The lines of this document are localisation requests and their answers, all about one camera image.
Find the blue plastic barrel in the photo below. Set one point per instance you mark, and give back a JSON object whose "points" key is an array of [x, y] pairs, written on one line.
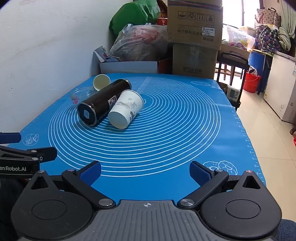
{"points": [[257, 61]]}

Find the white chest freezer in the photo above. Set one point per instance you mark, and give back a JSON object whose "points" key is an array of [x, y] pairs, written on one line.
{"points": [[281, 85]]}

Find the plain cardboard box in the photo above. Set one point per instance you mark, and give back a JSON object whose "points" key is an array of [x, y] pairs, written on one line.
{"points": [[194, 62]]}

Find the open white cardboard box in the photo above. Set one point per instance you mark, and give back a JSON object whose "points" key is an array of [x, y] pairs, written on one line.
{"points": [[129, 67]]}

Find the pink patterned tote bag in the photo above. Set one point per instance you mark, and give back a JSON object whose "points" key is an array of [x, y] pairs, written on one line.
{"points": [[267, 16]]}

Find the clear plastic bag red contents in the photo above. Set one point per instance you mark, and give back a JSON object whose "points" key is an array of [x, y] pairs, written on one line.
{"points": [[138, 41]]}

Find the red carton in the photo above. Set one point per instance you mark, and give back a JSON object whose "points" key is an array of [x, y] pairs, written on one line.
{"points": [[165, 66]]}

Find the pale green cloth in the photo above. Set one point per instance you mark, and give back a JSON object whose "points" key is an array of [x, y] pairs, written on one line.
{"points": [[288, 25]]}

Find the small cream cup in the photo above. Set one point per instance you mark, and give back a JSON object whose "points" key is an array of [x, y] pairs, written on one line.
{"points": [[101, 81]]}

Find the green plastic bag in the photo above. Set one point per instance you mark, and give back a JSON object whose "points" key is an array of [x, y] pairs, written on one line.
{"points": [[134, 14]]}

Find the white printed paper cup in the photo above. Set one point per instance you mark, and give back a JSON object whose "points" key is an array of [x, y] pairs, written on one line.
{"points": [[124, 109]]}

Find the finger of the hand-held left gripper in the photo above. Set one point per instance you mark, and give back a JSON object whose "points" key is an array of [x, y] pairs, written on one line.
{"points": [[44, 154], [10, 137]]}

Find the purple patterned bag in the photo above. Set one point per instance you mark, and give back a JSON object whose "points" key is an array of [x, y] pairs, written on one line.
{"points": [[268, 39]]}

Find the blue silicone baking mat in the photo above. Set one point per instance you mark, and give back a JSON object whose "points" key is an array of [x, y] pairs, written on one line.
{"points": [[166, 139]]}

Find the large taped cardboard box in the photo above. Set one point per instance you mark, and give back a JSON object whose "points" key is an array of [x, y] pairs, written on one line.
{"points": [[194, 20]]}

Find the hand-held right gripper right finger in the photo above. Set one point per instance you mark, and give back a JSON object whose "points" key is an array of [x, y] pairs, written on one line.
{"points": [[199, 173]]}

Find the person's blue jeans leg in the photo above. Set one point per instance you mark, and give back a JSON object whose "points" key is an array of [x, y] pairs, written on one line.
{"points": [[288, 230]]}

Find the black cylindrical tumbler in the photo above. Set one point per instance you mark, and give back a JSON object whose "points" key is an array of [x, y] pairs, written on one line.
{"points": [[101, 99]]}

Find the clear glass jar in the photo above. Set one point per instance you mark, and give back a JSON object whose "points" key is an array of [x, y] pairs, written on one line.
{"points": [[79, 93]]}

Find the low cardboard box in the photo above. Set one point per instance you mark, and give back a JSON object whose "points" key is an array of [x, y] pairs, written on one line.
{"points": [[233, 49]]}

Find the red plastic bucket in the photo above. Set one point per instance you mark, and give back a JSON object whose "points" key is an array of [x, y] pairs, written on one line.
{"points": [[251, 82]]}

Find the clear plastic packet bundle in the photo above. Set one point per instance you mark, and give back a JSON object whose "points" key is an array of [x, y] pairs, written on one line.
{"points": [[238, 37]]}

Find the black chair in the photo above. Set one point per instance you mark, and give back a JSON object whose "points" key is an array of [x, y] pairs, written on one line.
{"points": [[233, 59]]}

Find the small white printed box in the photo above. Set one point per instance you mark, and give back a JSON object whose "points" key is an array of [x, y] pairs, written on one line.
{"points": [[232, 92]]}

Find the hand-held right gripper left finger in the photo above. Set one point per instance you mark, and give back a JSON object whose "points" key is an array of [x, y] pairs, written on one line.
{"points": [[91, 173]]}

